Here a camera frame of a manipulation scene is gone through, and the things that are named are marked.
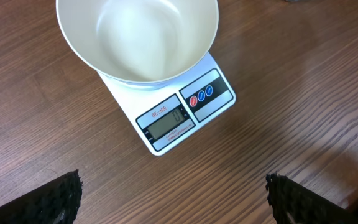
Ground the white digital kitchen scale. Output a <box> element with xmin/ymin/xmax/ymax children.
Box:
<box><xmin>101</xmin><ymin>54</ymin><xmax>236</xmax><ymax>156</ymax></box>

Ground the white round bowl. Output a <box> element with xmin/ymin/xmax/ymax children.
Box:
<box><xmin>55</xmin><ymin>0</ymin><xmax>219</xmax><ymax>85</ymax></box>

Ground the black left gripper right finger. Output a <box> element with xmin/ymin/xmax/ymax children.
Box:
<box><xmin>266</xmin><ymin>173</ymin><xmax>358</xmax><ymax>224</ymax></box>

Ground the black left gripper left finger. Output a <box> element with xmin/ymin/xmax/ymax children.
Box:
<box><xmin>0</xmin><ymin>170</ymin><xmax>83</xmax><ymax>224</ymax></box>

